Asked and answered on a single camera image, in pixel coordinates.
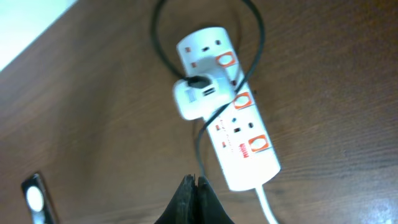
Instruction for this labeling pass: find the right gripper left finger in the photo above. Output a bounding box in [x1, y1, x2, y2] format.
[155, 175, 196, 224]

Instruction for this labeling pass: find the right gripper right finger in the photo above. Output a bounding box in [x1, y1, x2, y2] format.
[197, 176, 234, 224]

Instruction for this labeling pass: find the black charging cable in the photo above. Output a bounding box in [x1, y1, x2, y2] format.
[150, 0, 266, 178]

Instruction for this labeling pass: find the black smartphone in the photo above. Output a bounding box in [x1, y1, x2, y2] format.
[21, 172, 60, 224]

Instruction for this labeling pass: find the white charger plug adapter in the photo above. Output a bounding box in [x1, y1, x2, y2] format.
[173, 57, 235, 120]

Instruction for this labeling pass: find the white power strip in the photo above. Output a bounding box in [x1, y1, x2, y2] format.
[177, 27, 281, 191]

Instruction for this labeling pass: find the white power strip cord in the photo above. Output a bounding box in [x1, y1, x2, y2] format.
[254, 185, 279, 224]

